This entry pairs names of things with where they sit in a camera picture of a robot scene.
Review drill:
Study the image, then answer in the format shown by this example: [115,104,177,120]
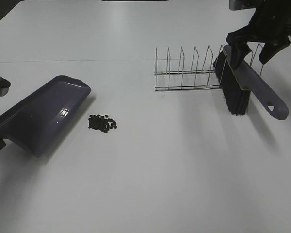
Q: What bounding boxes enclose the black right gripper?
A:
[226,0,291,69]

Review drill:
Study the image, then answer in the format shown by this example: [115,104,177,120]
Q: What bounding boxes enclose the purple plastic dustpan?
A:
[0,75,91,157]

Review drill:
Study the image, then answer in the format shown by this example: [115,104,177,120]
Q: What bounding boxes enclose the purple brush black bristles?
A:
[213,45,289,120]

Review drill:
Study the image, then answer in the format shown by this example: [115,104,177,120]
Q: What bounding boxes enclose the pile of coffee beans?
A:
[88,114,117,133]

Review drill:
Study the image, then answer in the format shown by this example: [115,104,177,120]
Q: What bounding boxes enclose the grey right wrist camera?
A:
[229,0,256,11]

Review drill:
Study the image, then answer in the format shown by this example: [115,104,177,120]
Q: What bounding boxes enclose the chrome wire dish rack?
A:
[154,43,268,92]

